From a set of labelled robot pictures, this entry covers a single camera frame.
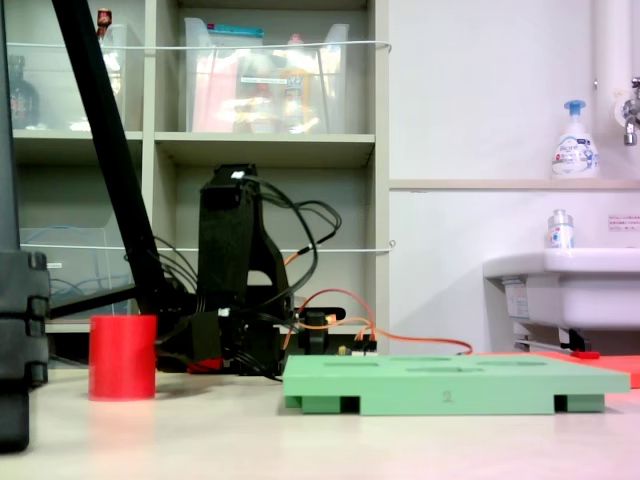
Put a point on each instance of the red cylinder block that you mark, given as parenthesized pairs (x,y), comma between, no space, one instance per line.
(122,357)

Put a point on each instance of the metal faucet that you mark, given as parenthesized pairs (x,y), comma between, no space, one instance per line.
(631,112)

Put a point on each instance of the small clear bottle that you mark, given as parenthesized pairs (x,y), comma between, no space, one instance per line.
(560,235)

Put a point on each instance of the small red flat piece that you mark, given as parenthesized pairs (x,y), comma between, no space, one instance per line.
(585,355)

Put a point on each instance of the spray bottle with pink cap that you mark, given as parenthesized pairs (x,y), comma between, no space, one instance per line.
(295,85)

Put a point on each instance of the pink printed wall sign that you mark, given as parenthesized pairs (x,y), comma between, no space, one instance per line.
(625,223)

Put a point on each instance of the thin black tripod brace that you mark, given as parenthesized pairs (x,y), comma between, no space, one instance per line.
(90,301)

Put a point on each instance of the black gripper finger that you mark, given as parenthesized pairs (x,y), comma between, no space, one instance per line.
(175,341)

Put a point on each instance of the blue-edged plastic bag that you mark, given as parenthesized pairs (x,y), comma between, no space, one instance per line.
(235,33)

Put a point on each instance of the dark glass bottle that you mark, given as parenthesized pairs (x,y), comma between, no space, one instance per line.
(22,100)

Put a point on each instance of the beige shelf unit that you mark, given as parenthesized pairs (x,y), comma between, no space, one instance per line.
(150,100)

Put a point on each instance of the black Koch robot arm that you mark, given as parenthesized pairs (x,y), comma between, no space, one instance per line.
(225,240)

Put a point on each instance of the large clear storage box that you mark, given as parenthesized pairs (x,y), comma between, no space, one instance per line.
(225,110)

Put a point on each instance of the circuit board with connectors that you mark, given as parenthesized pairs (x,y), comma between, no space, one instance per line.
(367,346)

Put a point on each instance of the red arm base mount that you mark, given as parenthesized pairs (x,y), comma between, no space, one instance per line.
(205,365)

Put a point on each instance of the green shape sorting board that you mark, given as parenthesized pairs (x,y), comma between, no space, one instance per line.
(450,385)

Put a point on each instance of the small orange flat block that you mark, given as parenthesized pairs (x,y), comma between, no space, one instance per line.
(620,367)

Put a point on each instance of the notched black stack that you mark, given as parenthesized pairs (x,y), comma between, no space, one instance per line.
(20,350)

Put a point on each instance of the white sink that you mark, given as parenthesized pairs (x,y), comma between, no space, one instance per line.
(590,300)

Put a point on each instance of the white pump soap bottle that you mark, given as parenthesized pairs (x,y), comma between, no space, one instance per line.
(575,155)

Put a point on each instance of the black tripod leg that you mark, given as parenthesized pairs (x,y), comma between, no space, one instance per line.
(107,125)

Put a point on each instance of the brown bottle with label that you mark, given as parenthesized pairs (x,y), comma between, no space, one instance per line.
(103,20)

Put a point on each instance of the clear plastic storage box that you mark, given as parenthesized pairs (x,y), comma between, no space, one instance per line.
(60,100)

